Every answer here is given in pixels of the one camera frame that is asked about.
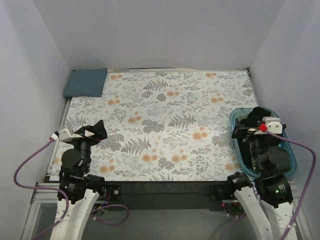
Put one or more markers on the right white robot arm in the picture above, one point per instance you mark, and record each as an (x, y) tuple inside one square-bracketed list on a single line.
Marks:
[(268, 201)]

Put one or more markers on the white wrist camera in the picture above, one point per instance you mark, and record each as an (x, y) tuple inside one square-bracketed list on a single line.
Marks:
[(64, 135), (272, 124)]

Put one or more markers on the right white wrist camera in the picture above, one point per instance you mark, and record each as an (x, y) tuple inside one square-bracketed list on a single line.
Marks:
[(272, 124)]

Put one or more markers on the folded grey-blue t-shirt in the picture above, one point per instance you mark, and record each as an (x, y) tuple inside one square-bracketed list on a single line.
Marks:
[(85, 83)]

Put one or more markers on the floral patterned table mat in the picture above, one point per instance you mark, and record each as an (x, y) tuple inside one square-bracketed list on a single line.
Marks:
[(165, 125)]

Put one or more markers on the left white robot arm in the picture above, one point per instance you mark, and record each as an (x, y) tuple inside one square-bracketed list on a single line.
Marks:
[(71, 218)]

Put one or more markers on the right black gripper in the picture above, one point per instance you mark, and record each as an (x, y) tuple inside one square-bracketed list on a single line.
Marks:
[(250, 131)]

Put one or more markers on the aluminium frame rail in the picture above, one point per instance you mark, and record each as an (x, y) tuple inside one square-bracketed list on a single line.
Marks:
[(45, 196)]

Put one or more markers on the teal plastic bin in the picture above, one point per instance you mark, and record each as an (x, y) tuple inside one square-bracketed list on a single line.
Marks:
[(246, 164)]

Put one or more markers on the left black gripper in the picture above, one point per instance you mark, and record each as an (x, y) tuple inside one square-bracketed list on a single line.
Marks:
[(83, 136)]

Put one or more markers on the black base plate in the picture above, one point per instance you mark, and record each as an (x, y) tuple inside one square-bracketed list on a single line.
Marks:
[(157, 195)]

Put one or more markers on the black t-shirt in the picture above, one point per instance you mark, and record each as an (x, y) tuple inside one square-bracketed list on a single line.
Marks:
[(255, 116)]

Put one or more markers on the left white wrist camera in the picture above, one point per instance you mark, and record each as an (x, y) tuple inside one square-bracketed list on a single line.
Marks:
[(64, 135)]

